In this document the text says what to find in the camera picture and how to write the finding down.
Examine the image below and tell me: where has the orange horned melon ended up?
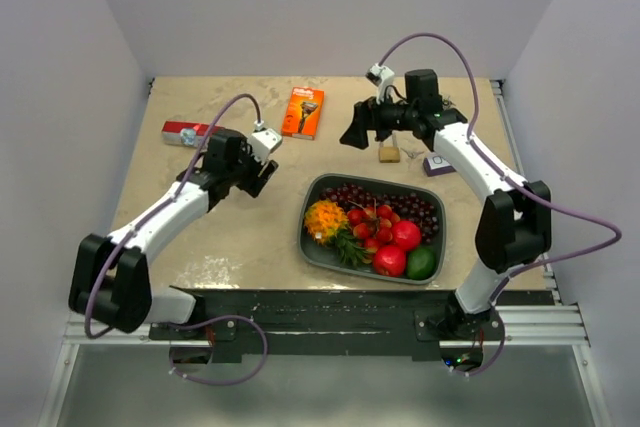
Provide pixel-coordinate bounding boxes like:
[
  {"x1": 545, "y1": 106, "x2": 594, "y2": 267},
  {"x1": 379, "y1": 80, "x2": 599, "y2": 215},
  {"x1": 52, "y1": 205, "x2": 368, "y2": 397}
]
[{"x1": 303, "y1": 200, "x2": 349, "y2": 245}]

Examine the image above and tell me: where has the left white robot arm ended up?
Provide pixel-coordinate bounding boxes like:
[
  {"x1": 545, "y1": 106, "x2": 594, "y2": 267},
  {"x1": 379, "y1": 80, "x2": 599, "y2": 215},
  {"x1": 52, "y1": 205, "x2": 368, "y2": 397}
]
[{"x1": 68, "y1": 128, "x2": 282, "y2": 339}]

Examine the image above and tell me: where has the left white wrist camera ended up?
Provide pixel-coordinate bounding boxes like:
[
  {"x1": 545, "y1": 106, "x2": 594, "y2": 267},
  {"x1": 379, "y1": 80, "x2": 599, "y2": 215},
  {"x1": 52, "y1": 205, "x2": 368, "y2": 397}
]
[{"x1": 248, "y1": 120, "x2": 283, "y2": 164}]

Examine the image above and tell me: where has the orange razor box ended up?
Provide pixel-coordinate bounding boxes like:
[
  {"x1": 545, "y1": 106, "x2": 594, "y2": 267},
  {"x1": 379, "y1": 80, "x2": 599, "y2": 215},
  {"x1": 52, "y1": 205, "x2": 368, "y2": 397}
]
[{"x1": 280, "y1": 87, "x2": 325, "y2": 140}]

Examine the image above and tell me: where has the brass padlock with key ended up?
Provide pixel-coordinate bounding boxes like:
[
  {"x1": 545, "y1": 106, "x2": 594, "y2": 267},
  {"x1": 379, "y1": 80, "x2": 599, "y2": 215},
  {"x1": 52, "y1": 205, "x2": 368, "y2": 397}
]
[{"x1": 378, "y1": 133, "x2": 424, "y2": 164}]

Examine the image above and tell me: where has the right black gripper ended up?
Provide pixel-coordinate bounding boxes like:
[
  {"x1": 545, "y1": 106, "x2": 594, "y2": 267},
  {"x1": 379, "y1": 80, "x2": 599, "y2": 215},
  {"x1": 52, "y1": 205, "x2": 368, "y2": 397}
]
[{"x1": 340, "y1": 88, "x2": 418, "y2": 150}]

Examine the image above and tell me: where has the green avocado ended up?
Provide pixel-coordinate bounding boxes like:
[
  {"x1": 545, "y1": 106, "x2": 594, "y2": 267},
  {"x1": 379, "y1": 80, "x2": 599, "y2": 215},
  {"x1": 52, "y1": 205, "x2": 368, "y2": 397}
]
[{"x1": 405, "y1": 246, "x2": 437, "y2": 281}]

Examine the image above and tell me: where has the black key bunch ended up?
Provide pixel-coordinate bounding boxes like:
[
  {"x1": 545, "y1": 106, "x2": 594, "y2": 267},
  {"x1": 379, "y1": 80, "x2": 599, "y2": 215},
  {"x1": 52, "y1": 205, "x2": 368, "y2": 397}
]
[{"x1": 441, "y1": 95, "x2": 456, "y2": 110}]

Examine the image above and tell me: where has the dark red grapes bunch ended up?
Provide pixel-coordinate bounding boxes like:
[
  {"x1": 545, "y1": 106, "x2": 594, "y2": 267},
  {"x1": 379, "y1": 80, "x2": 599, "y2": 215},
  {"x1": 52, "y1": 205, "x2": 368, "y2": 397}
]
[{"x1": 316, "y1": 184, "x2": 441, "y2": 245}]

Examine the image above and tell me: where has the upper red pomegranate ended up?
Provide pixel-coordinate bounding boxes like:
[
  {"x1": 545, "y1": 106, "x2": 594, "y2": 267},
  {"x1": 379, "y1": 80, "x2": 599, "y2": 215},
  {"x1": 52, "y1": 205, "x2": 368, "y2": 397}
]
[{"x1": 391, "y1": 220, "x2": 422, "y2": 252}]

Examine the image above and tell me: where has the purple toothpaste box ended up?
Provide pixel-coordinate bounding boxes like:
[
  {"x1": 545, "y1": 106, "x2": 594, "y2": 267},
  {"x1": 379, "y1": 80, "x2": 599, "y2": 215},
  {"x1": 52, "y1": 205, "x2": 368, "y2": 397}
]
[{"x1": 422, "y1": 153, "x2": 455, "y2": 177}]

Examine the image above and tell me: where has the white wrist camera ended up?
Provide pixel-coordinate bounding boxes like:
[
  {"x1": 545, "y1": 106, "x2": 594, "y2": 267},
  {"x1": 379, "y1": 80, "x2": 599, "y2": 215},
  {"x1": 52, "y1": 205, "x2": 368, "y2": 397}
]
[
  {"x1": 365, "y1": 63, "x2": 395, "y2": 104},
  {"x1": 248, "y1": 120, "x2": 283, "y2": 164}
]

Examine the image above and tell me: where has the red pomegranate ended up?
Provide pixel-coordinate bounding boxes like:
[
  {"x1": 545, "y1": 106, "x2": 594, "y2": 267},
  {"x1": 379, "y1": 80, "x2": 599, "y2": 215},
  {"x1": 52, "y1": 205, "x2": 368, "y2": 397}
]
[
  {"x1": 372, "y1": 245, "x2": 407, "y2": 277},
  {"x1": 391, "y1": 220, "x2": 422, "y2": 252}
]

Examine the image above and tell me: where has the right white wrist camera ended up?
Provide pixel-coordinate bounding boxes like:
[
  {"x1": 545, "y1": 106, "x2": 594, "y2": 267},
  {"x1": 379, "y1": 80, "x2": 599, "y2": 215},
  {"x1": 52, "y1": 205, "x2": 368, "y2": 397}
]
[{"x1": 365, "y1": 63, "x2": 395, "y2": 104}]

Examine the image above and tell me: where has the grey fruit tray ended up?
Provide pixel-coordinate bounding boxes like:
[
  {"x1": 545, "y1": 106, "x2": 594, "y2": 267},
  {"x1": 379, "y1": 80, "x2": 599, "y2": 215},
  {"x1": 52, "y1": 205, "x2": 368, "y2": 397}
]
[{"x1": 299, "y1": 174, "x2": 446, "y2": 285}]

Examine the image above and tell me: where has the lower red pomegranate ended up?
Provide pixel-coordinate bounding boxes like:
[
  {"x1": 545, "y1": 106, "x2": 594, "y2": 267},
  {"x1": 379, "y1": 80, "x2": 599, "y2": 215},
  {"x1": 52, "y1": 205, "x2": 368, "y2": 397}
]
[{"x1": 372, "y1": 245, "x2": 407, "y2": 277}]

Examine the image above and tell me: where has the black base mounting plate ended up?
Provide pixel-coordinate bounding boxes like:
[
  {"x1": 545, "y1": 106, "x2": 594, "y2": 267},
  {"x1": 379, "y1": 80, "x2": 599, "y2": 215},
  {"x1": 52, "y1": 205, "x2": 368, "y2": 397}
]
[{"x1": 150, "y1": 290, "x2": 505, "y2": 362}]

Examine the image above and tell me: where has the green pineapple leaf top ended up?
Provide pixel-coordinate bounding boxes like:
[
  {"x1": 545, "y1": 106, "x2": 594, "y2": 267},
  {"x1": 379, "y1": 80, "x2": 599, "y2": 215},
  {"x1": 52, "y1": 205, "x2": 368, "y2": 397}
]
[{"x1": 332, "y1": 229, "x2": 372, "y2": 268}]

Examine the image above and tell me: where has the red toothpaste box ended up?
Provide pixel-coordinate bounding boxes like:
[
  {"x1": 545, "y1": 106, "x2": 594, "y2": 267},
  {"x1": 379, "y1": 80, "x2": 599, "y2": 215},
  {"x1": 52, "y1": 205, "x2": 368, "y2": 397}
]
[{"x1": 161, "y1": 120, "x2": 209, "y2": 148}]

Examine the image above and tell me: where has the aluminium frame rail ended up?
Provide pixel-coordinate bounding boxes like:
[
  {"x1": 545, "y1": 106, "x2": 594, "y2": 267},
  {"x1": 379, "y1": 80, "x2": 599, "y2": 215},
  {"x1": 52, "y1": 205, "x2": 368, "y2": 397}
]
[{"x1": 63, "y1": 305, "x2": 589, "y2": 346}]

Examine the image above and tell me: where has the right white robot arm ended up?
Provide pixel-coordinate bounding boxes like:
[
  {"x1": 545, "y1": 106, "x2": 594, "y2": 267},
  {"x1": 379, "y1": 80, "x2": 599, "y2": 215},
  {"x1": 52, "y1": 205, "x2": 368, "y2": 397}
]
[{"x1": 340, "y1": 64, "x2": 552, "y2": 340}]

